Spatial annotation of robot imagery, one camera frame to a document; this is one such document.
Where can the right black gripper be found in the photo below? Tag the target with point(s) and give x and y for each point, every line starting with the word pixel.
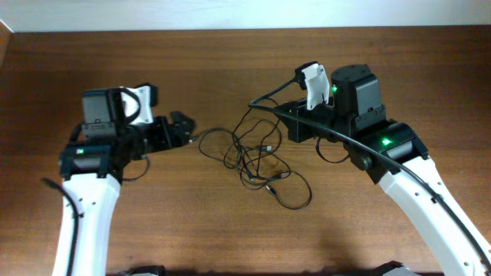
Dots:
pixel 296 129

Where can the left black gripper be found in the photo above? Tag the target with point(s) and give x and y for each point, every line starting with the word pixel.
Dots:
pixel 177 136

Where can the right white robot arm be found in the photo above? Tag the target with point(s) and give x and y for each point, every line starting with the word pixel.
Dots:
pixel 346 107

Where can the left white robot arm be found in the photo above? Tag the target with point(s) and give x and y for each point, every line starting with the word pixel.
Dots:
pixel 118 128

